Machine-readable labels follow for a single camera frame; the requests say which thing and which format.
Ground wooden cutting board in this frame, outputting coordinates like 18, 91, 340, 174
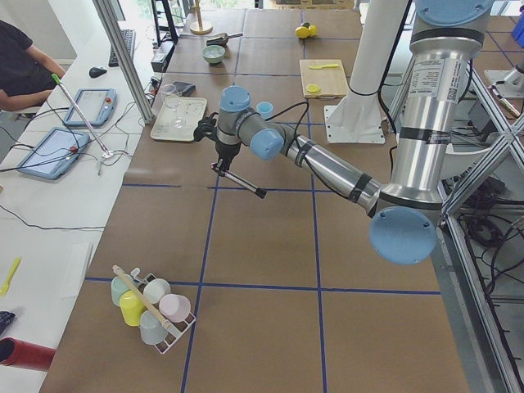
300, 59, 349, 98

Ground red cylinder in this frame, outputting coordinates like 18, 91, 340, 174
1, 337, 56, 371

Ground teach pendant tablet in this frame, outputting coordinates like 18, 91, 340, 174
17, 127, 90, 180
64, 88, 117, 128

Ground metal ice scoop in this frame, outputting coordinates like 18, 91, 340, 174
206, 33, 243, 47

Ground dark grey cloth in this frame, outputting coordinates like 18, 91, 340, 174
172, 81, 196, 97

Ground computer mouse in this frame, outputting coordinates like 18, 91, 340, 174
88, 66, 107, 79

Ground near teach pendant tablet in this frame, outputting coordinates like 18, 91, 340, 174
17, 127, 90, 180

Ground green bowl of ice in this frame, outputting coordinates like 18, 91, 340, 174
201, 45, 226, 65

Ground white cup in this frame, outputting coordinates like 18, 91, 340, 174
143, 278, 171, 305

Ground wooden stand with base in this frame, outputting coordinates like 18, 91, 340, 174
189, 0, 213, 35

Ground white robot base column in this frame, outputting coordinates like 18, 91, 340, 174
324, 0, 411, 144

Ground black keyboard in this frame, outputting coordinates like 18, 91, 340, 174
107, 29, 137, 68

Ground mint green cup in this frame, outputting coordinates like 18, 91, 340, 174
111, 276, 129, 307

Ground white wire cup rack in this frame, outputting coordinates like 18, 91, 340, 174
131, 268, 196, 354

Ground clear glass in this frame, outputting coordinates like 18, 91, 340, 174
160, 84, 185, 128

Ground wooden rack handle rod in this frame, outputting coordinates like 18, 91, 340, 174
112, 264, 170, 330

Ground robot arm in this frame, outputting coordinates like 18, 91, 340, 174
213, 1, 492, 264

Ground pink cup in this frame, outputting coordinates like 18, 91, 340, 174
159, 293, 191, 323

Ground yellow cup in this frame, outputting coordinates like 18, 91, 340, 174
119, 291, 147, 327

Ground blue cup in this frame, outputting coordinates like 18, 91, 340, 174
255, 102, 273, 120

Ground aluminium frame post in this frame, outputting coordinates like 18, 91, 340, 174
93, 0, 154, 124

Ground yellow plastic knife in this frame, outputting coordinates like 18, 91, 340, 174
308, 63, 340, 70

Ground steel stirring rod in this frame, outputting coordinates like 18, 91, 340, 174
211, 163, 267, 199

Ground seated person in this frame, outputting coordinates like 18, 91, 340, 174
1, 21, 66, 111

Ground lemon slice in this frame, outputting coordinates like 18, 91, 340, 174
306, 84, 320, 93

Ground cream bear tray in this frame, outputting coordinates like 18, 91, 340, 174
150, 97, 207, 142

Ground far teach pendant tablet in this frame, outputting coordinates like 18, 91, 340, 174
64, 88, 117, 128

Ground pale grey cup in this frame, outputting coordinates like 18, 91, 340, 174
139, 310, 167, 346

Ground microphone stick stand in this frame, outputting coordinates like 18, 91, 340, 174
52, 74, 115, 159

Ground whole yellow lemons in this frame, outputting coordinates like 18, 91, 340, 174
295, 22, 318, 39

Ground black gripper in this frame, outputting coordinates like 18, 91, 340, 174
214, 141, 240, 177

